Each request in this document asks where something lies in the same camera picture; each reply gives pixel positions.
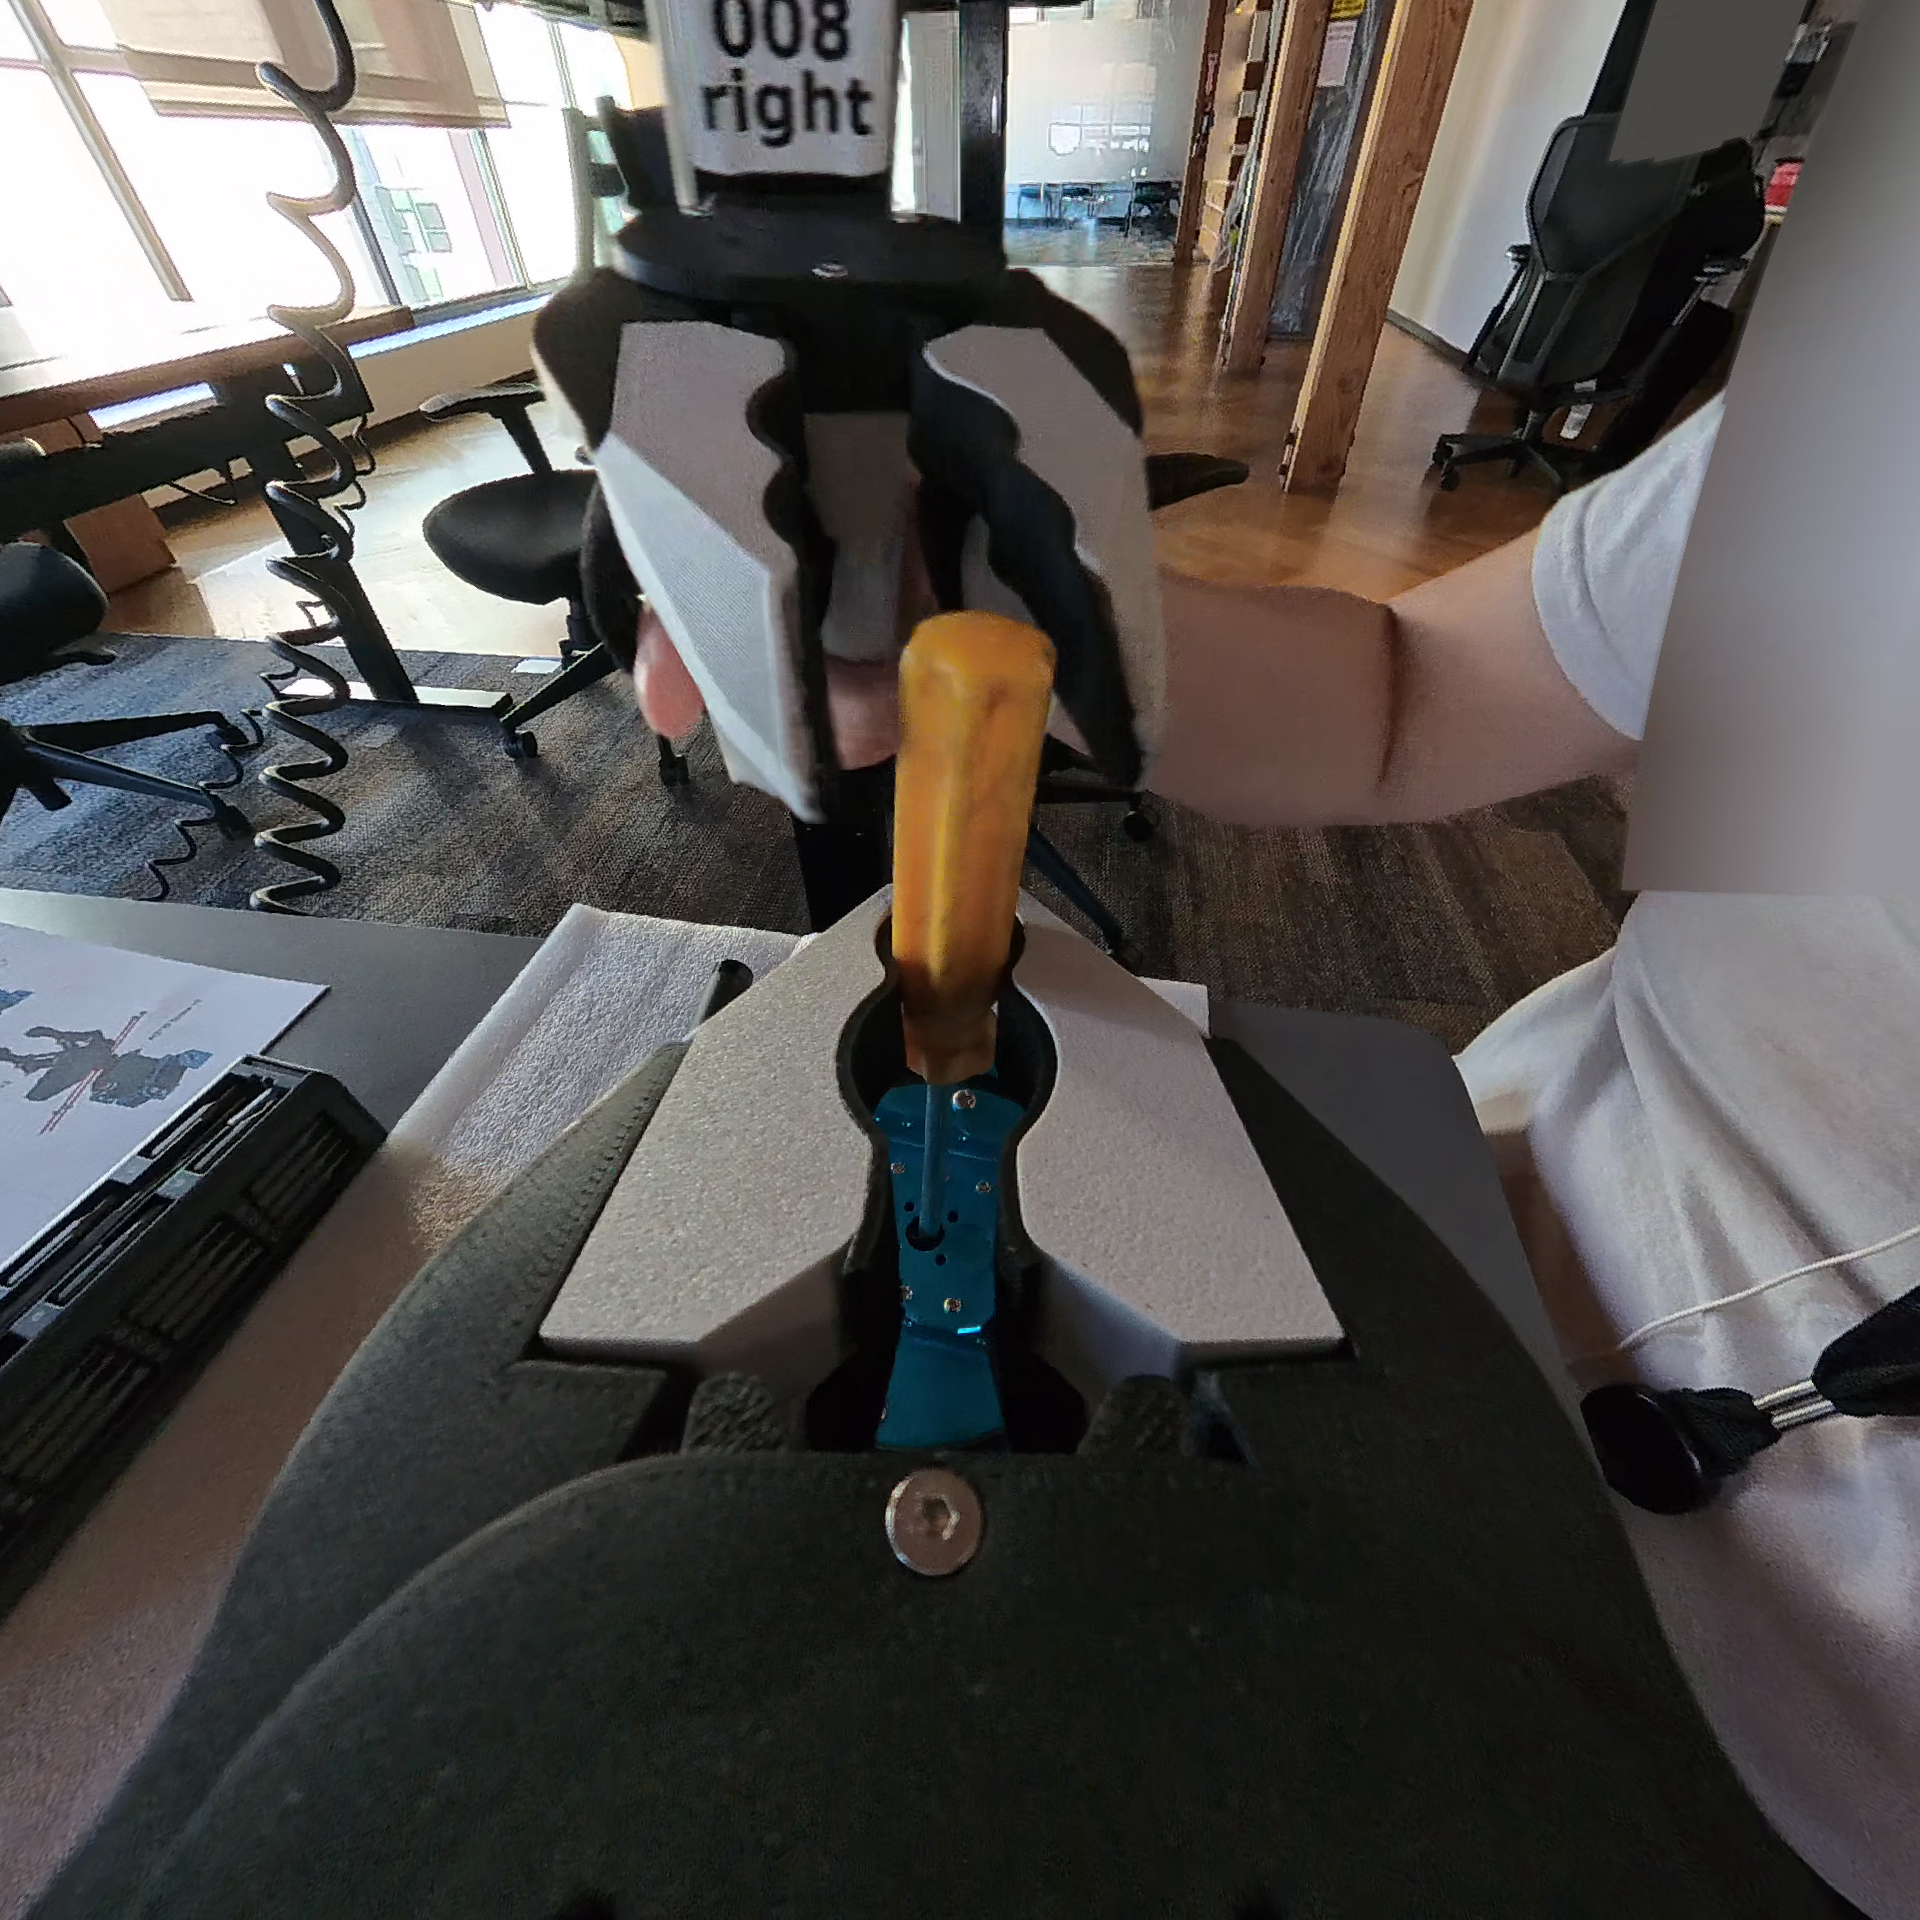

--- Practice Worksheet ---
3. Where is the black armless office chair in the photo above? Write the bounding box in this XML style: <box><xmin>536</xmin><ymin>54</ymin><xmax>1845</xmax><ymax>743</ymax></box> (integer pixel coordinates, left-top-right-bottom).
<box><xmin>0</xmin><ymin>538</ymin><xmax>256</xmax><ymax>857</ymax></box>

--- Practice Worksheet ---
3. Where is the grey desk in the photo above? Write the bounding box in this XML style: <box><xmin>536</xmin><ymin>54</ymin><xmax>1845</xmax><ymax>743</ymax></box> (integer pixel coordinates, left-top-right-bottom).
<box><xmin>0</xmin><ymin>884</ymin><xmax>1584</xmax><ymax>1920</ymax></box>

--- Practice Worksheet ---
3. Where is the white shirt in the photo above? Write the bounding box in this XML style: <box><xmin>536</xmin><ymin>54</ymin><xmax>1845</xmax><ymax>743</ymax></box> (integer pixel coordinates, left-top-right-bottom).
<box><xmin>1456</xmin><ymin>393</ymin><xmax>1920</xmax><ymax>1892</ymax></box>

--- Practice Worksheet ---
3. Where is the black lanyard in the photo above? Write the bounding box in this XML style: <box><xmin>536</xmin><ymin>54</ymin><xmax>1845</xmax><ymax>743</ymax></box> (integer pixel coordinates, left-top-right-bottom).
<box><xmin>1583</xmin><ymin>1303</ymin><xmax>1920</xmax><ymax>1518</ymax></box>

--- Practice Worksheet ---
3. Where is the black metal frame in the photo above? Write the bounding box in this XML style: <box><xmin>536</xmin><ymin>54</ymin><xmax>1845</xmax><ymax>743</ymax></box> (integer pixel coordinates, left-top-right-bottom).
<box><xmin>791</xmin><ymin>0</ymin><xmax>1011</xmax><ymax>934</ymax></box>

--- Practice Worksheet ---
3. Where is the printed instruction sheet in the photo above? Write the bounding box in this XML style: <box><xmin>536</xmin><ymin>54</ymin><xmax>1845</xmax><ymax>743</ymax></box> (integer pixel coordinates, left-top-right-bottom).
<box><xmin>0</xmin><ymin>921</ymin><xmax>329</xmax><ymax>1269</ymax></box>

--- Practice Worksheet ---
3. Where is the black coiled cable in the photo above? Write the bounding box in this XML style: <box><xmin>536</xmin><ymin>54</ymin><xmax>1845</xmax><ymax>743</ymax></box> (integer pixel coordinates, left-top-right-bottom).
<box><xmin>248</xmin><ymin>0</ymin><xmax>377</xmax><ymax>916</ymax></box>

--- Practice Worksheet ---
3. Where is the wooden table with black legs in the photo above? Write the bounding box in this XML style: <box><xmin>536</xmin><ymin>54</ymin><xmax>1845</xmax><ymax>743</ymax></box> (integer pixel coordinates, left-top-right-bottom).
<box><xmin>0</xmin><ymin>305</ymin><xmax>519</xmax><ymax>712</ymax></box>

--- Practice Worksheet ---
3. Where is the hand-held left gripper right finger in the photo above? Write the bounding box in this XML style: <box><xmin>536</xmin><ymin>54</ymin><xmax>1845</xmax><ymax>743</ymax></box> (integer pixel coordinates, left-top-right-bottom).
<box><xmin>996</xmin><ymin>900</ymin><xmax>1346</xmax><ymax>1373</ymax></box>

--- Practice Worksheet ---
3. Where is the white string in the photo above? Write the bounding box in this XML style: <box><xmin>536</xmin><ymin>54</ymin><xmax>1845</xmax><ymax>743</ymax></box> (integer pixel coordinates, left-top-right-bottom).
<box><xmin>1568</xmin><ymin>1229</ymin><xmax>1920</xmax><ymax>1369</ymax></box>

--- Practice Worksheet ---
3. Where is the black screwdriver bit case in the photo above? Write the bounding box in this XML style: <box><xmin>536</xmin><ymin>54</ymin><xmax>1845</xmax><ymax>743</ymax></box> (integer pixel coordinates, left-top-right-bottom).
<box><xmin>0</xmin><ymin>1054</ymin><xmax>389</xmax><ymax>1614</ymax></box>

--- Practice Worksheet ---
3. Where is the beige window blind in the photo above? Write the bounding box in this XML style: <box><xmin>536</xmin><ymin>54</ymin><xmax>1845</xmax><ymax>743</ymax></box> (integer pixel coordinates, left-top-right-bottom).
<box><xmin>89</xmin><ymin>0</ymin><xmax>512</xmax><ymax>128</ymax></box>

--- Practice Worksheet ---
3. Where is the dark mesh office chair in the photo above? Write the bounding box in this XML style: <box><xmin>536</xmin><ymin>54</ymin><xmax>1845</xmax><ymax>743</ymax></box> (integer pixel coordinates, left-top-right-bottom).
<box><xmin>1432</xmin><ymin>112</ymin><xmax>1770</xmax><ymax>495</ymax></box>

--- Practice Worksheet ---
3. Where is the wooden pillar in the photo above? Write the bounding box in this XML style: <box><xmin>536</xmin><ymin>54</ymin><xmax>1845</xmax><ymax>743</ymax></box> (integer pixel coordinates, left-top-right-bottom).
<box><xmin>1283</xmin><ymin>0</ymin><xmax>1480</xmax><ymax>495</ymax></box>
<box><xmin>1224</xmin><ymin>0</ymin><xmax>1337</xmax><ymax>377</ymax></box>

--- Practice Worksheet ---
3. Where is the large window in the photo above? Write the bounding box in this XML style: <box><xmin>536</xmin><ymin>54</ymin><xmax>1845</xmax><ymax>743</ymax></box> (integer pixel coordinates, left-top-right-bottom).
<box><xmin>0</xmin><ymin>0</ymin><xmax>633</xmax><ymax>353</ymax></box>

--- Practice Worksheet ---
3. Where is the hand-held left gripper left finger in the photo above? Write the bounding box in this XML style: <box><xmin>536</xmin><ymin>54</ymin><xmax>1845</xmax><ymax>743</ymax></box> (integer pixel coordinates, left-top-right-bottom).
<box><xmin>537</xmin><ymin>884</ymin><xmax>904</xmax><ymax>1373</ymax></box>

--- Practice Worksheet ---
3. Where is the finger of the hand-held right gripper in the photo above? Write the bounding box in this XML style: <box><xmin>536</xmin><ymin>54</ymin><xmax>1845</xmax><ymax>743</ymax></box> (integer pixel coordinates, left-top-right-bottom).
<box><xmin>914</xmin><ymin>319</ymin><xmax>1175</xmax><ymax>792</ymax></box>
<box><xmin>596</xmin><ymin>321</ymin><xmax>831</xmax><ymax>825</ymax></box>

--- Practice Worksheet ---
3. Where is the person's right forearm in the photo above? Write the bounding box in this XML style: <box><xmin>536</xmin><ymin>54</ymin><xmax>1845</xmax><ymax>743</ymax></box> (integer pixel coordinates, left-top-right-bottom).
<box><xmin>1147</xmin><ymin>516</ymin><xmax>1641</xmax><ymax>829</ymax></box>

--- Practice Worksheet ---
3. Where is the black office chair with armrests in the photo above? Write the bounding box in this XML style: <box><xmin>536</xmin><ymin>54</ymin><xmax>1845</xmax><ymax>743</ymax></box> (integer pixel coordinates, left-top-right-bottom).
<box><xmin>1035</xmin><ymin>449</ymin><xmax>1256</xmax><ymax>945</ymax></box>
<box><xmin>420</xmin><ymin>382</ymin><xmax>693</xmax><ymax>788</ymax></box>

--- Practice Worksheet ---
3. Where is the orange-handled screwdriver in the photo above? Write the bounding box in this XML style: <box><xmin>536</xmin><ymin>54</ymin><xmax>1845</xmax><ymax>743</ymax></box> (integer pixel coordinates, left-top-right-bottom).
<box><xmin>890</xmin><ymin>613</ymin><xmax>1059</xmax><ymax>1233</ymax></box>

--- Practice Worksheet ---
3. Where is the cardboard box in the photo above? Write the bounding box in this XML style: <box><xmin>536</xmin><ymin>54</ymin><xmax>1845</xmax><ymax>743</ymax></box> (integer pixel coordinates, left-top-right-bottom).
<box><xmin>60</xmin><ymin>495</ymin><xmax>177</xmax><ymax>593</ymax></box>

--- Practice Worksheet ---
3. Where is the person's right hand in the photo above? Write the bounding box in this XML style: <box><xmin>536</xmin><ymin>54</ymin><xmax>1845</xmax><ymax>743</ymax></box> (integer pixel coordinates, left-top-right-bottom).
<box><xmin>631</xmin><ymin>593</ymin><xmax>905</xmax><ymax>775</ymax></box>

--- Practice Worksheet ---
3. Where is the blue toy robot arm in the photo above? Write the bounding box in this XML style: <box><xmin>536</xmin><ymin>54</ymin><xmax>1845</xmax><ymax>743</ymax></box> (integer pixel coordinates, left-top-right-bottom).
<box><xmin>874</xmin><ymin>1078</ymin><xmax>1003</xmax><ymax>1453</ymax></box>

